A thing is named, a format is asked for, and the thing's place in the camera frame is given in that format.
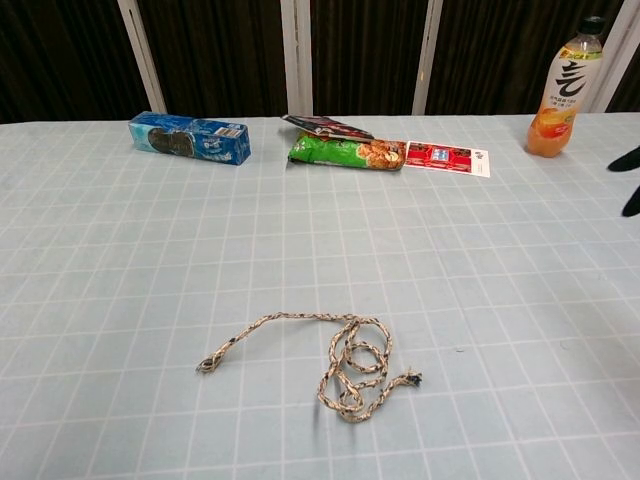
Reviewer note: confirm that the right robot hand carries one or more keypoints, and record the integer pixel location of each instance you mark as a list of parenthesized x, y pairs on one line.
[(632, 160)]

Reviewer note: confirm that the orange drink bottle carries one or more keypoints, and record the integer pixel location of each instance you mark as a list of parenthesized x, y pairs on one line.
[(565, 90)]

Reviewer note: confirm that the red and white card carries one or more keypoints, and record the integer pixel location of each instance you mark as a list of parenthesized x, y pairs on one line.
[(440, 157)]

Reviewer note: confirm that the green snack packet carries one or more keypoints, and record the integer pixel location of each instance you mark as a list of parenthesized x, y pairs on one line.
[(325, 150)]

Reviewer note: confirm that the dark red snack packet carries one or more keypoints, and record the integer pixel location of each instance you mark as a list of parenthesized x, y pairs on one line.
[(325, 125)]

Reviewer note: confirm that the blue cookie box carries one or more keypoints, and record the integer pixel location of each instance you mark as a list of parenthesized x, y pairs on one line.
[(210, 145)]

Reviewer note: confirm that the light blue grid tablecloth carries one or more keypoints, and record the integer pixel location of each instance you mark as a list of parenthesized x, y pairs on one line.
[(150, 275)]

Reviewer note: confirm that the white partition post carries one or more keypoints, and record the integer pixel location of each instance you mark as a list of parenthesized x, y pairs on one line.
[(620, 55), (296, 60), (145, 65), (426, 60)]

